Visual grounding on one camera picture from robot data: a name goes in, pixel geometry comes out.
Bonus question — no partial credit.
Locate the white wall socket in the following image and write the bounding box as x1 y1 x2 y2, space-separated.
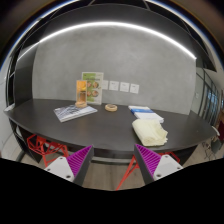
108 80 120 92
101 79 110 91
119 81 131 93
129 83 140 95

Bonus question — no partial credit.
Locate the green menu sign stand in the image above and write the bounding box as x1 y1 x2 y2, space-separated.
81 71 104 106

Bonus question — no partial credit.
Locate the grey printed magazine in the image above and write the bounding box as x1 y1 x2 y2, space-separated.
53 104 99 123

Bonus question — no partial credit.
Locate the cream towel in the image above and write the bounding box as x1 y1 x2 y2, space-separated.
131 119 169 147

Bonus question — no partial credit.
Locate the curved white light strip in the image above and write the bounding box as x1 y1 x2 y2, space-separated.
16 21 198 62

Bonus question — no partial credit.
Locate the round wooden coaster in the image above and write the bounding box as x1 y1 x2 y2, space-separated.
104 103 118 113

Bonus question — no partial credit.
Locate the red metal chair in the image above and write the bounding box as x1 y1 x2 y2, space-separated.
115 151 181 191
26 134 70 168

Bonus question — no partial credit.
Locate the blue and white booklet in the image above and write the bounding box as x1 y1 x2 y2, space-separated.
128 105 152 115

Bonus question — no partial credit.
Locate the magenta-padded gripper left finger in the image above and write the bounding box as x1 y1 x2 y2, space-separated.
44 145 95 187

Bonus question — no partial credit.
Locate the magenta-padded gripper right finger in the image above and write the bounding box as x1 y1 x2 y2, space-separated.
133 143 184 184

